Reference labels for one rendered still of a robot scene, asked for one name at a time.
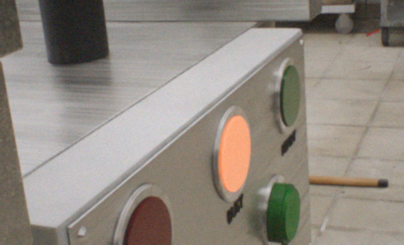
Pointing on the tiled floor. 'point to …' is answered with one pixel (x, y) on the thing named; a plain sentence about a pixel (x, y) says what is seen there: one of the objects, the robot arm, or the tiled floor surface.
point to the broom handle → (348, 181)
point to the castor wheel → (384, 36)
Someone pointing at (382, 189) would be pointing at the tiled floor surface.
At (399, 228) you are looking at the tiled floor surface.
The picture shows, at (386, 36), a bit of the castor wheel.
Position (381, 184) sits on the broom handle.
